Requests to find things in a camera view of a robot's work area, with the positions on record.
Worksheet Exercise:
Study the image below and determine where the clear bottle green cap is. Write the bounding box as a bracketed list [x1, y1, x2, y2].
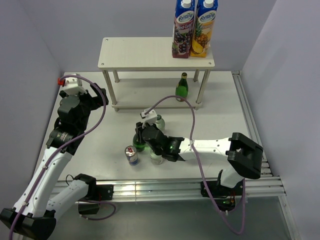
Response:
[155, 114, 165, 131]
[149, 149, 163, 165]

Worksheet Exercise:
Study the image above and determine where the green Perrier labelled bottle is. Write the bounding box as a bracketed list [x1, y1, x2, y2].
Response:
[132, 133, 149, 152]

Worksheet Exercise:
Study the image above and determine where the dark green gold-cap bottle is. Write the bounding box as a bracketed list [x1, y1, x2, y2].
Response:
[175, 72, 189, 102]

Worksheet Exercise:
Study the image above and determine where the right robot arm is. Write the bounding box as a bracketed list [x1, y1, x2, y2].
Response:
[135, 122, 264, 198]

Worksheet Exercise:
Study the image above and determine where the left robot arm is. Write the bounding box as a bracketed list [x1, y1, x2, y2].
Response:
[0, 83, 109, 240]

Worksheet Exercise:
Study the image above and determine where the beige two-tier shelf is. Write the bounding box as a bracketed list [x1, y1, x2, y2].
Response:
[97, 37, 215, 112]

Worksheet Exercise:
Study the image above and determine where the clear bottle green cap front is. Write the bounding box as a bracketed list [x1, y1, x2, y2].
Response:
[149, 149, 163, 165]

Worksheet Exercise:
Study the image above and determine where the left silver blue can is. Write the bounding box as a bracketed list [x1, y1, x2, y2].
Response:
[124, 145, 139, 166]

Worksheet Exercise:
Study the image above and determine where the red grape juice carton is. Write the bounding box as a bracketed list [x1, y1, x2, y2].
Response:
[171, 0, 196, 59]

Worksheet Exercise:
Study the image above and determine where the pineapple juice carton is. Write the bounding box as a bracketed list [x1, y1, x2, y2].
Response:
[190, 0, 218, 58]

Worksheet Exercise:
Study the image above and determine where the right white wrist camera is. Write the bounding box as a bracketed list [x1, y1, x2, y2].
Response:
[140, 108, 158, 125]

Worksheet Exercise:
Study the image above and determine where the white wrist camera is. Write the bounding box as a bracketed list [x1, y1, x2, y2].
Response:
[57, 73, 87, 95]
[140, 108, 158, 125]

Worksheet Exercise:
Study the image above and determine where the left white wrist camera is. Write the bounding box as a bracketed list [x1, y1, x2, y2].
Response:
[57, 73, 87, 95]

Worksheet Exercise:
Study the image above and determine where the aluminium rail frame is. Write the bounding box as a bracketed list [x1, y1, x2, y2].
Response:
[14, 70, 301, 240]

